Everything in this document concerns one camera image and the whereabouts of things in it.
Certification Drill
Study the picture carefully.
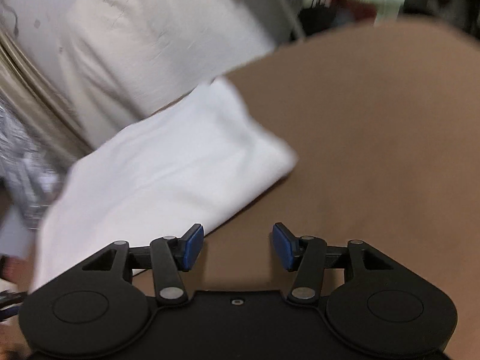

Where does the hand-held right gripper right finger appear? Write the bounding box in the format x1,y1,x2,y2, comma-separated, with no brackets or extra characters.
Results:
272,222,406,304

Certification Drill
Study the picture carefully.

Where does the white long-sleeve shirt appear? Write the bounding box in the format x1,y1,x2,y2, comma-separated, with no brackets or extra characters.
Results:
28,78,299,293

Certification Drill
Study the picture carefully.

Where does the white hanging robe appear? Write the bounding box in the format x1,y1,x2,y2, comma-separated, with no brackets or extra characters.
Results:
0,0,304,151

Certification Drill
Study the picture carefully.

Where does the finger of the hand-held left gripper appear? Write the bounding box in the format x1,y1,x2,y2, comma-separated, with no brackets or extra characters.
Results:
0,289,27,323

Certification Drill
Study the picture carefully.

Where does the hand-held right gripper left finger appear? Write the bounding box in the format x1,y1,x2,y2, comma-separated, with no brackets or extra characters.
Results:
71,223,205,307

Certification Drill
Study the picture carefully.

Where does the silver plastic bag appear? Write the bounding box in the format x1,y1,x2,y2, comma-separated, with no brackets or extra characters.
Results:
0,97,72,231

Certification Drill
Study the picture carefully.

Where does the beige curtain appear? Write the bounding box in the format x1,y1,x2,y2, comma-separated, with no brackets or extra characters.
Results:
0,30,89,154

